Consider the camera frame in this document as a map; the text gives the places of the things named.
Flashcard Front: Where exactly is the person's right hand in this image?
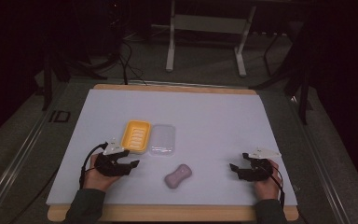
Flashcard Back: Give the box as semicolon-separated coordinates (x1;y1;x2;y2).
254;159;283;201

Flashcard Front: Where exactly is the white metal stand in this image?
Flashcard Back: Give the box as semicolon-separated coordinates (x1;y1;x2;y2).
165;0;257;78

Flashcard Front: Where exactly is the person's left hand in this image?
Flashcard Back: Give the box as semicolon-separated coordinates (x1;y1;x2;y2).
83;153;122;193

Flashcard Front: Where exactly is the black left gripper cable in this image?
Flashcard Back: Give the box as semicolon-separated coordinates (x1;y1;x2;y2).
78;142;109;189

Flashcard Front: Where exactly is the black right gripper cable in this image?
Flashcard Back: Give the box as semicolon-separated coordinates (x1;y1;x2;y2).
260;161;286;209

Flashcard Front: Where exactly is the metal floor rail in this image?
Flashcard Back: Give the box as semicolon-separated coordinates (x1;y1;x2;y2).
0;81;73;224
287;92;355;224

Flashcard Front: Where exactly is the yellow soap dish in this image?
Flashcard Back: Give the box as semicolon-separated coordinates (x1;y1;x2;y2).
120;119;152;155

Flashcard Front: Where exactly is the white table mat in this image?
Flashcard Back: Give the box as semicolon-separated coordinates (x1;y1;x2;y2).
46;88;298;207

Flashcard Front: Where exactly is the clear plastic lid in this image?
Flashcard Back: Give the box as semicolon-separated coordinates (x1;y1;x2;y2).
148;123;177;157

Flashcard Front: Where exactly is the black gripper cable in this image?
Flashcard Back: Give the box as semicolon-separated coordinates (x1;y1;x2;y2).
260;161;286;209
78;142;109;189

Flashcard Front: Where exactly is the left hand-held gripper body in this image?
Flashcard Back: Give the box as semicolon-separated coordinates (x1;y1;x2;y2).
93;137;132;177

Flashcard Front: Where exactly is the dark metal stand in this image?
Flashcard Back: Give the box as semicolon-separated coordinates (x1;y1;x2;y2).
250;27;313;126

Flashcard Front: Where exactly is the black floor cable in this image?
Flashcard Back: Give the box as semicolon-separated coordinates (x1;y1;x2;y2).
117;38;148;86

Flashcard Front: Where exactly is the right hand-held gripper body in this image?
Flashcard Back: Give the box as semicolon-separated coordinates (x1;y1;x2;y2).
237;147;282;182

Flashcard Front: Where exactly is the purple soap bar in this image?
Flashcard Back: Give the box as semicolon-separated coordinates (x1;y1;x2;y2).
163;163;193;189

